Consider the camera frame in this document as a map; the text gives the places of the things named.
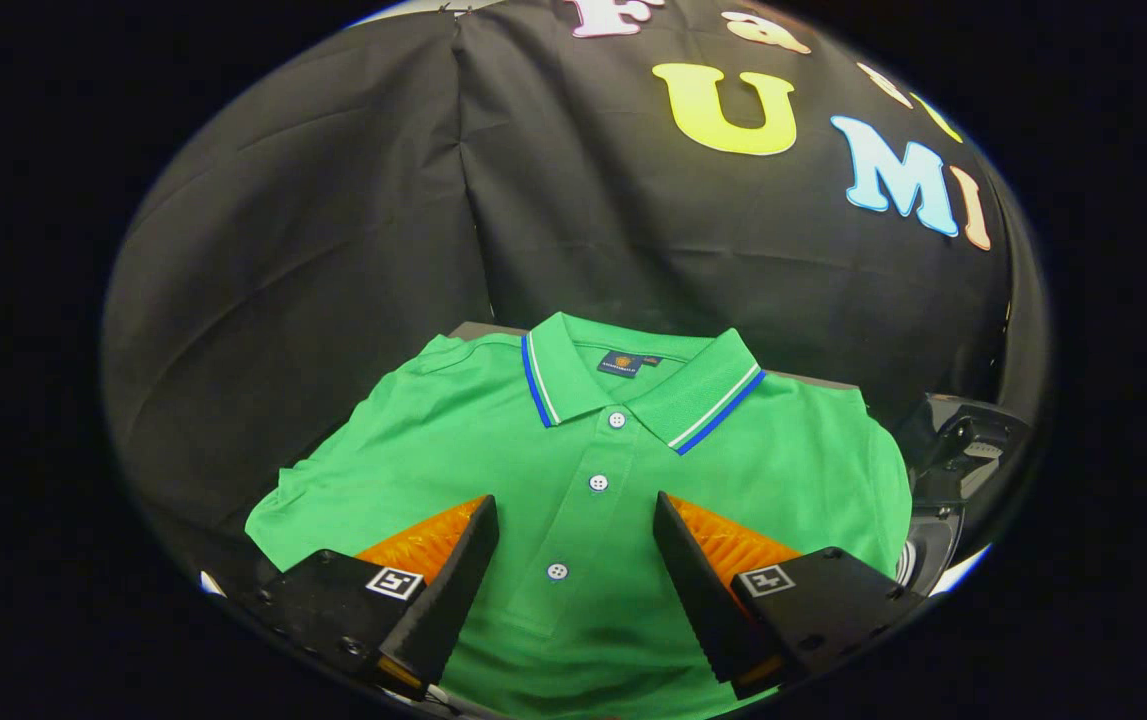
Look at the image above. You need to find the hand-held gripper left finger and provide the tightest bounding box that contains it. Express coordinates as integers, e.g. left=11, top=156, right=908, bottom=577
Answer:
left=252, top=494, right=502, bottom=701

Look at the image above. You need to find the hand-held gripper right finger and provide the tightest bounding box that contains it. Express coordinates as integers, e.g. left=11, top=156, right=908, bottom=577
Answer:
left=652, top=490, right=929, bottom=702

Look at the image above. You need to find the green polo shirt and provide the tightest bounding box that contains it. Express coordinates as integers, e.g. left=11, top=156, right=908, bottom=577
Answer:
left=244, top=311, right=915, bottom=720

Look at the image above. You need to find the dark grey washing machine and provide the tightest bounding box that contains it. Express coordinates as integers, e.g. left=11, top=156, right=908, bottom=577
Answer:
left=895, top=495, right=969, bottom=601

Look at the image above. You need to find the grey box stand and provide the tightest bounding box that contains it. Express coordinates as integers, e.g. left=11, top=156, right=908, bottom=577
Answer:
left=447, top=321, right=862, bottom=393

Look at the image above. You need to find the black backdrop cloth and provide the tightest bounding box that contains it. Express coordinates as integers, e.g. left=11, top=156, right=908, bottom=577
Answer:
left=100, top=0, right=1050, bottom=566

